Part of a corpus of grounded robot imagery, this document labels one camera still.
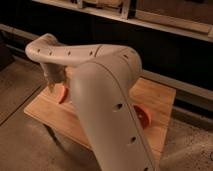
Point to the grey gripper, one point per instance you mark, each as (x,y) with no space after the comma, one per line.
(53,73)

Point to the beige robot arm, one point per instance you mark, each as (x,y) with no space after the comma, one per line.
(100,93)

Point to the red ceramic bowl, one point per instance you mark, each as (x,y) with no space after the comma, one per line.
(144,115)

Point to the wooden table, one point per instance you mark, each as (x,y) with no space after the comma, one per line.
(156,97)

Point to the wooden wall shelf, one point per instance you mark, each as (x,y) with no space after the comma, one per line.
(178,26)

